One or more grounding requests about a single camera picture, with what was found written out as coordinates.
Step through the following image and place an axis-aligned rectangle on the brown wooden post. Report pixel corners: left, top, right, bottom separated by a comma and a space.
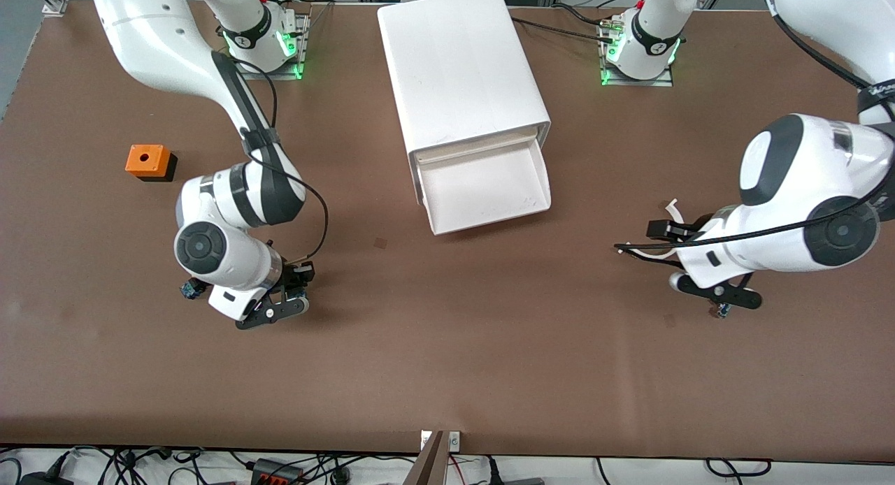
403, 430, 446, 485

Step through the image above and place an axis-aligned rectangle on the white curved plastic strip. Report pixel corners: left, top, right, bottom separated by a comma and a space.
618, 199, 682, 266

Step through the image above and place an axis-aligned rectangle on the white uppermost cabinet drawer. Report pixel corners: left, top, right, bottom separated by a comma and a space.
415, 137, 552, 236

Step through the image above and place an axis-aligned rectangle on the white drawer cabinet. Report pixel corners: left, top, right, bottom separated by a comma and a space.
377, 0, 552, 206

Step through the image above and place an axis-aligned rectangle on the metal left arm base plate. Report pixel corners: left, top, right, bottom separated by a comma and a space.
600, 17, 675, 88

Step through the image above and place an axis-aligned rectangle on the black base cable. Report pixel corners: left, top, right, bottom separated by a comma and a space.
552, 3, 613, 27
514, 17, 616, 45

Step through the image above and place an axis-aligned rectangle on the orange button enclosure box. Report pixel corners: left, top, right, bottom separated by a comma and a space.
125, 145, 178, 183

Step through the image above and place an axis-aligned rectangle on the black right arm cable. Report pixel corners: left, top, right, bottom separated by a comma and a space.
231, 55, 329, 262

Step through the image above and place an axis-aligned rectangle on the black looped floor cable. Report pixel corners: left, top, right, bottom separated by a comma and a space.
705, 458, 772, 478

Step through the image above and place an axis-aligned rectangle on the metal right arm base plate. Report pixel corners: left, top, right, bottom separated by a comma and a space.
231, 13, 310, 81

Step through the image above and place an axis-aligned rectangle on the black orange power strip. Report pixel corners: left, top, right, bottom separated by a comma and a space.
250, 458, 306, 485

